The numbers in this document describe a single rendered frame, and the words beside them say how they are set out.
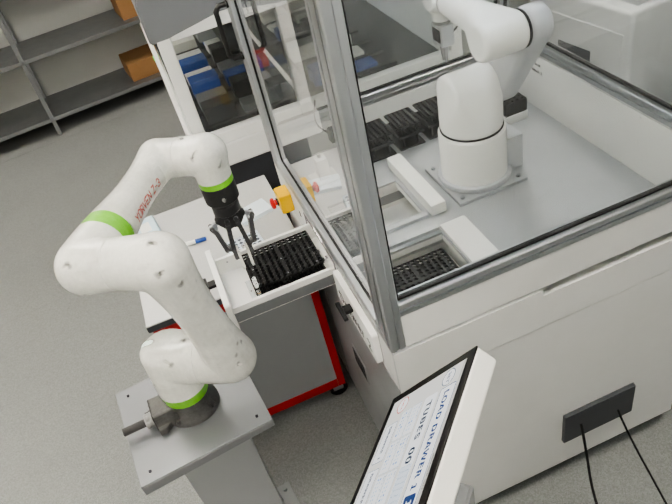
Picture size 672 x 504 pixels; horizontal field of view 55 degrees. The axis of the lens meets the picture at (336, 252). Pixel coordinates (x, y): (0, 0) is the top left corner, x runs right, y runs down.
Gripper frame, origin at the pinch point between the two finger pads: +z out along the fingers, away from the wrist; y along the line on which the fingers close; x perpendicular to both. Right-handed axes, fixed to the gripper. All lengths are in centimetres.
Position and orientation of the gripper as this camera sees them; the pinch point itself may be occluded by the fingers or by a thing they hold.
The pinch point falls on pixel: (245, 255)
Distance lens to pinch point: 186.5
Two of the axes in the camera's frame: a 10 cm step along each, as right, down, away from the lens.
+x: 3.5, 5.5, -7.6
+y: -9.2, 3.7, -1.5
